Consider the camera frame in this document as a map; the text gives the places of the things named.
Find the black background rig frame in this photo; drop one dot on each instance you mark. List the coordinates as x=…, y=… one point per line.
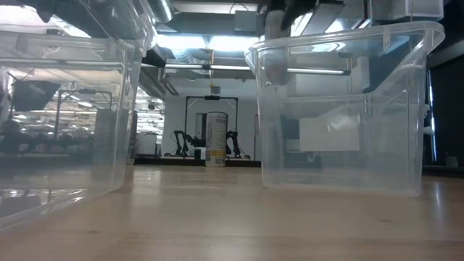
x=212, y=97

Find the grey ceiling unit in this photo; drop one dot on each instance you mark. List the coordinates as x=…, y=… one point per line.
x=406, y=9

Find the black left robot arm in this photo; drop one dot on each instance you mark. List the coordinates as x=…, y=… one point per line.
x=119, y=25

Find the black softbox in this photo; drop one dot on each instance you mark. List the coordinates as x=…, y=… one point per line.
x=34, y=95

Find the white yellow-print soda can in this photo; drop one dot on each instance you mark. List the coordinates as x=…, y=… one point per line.
x=216, y=137

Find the black background robot arm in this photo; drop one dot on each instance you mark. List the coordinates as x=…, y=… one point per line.
x=179, y=143
x=233, y=143

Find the clear plastic bin white label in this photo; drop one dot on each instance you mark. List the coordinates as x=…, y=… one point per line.
x=344, y=170

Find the silver ceiling duct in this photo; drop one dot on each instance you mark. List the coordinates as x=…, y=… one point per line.
x=161, y=9

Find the long ceiling light bar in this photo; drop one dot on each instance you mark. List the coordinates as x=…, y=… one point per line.
x=224, y=67

